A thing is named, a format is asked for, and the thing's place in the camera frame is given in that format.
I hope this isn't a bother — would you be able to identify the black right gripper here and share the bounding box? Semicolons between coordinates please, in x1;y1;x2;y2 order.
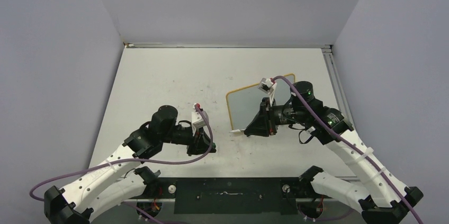
244;96;307;136

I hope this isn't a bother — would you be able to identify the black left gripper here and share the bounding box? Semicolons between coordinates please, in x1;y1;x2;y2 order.
160;123;216;156

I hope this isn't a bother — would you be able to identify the green capped whiteboard marker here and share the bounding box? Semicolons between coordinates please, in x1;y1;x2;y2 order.
230;129;245;135

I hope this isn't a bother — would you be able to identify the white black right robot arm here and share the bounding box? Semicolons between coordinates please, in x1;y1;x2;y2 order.
244;78;423;223

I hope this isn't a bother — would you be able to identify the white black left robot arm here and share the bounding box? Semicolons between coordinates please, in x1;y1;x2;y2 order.
43;103;216;223

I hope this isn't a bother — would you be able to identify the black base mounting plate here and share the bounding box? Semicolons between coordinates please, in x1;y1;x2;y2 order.
123;177;334;216

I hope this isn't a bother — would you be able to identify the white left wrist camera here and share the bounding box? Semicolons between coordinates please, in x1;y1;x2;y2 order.
191;103;209;131

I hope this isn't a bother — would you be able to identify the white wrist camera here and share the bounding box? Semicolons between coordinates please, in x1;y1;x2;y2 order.
257;78;277;96
191;103;209;131

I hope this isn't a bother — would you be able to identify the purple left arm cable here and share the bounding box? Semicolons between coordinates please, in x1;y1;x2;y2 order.
29;104;214;224

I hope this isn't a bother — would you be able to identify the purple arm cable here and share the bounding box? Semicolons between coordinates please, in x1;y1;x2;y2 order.
271;75;425;224
29;104;214;224

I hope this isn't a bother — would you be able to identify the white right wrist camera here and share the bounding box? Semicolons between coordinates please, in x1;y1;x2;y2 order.
257;78;277;96

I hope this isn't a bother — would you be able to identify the aluminium right side rail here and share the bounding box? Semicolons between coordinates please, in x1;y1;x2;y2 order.
322;47;367;169

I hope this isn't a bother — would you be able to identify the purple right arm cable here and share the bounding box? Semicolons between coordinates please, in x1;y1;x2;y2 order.
271;75;425;224

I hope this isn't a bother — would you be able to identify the aluminium back rail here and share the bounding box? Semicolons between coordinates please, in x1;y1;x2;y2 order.
123;42;331;49

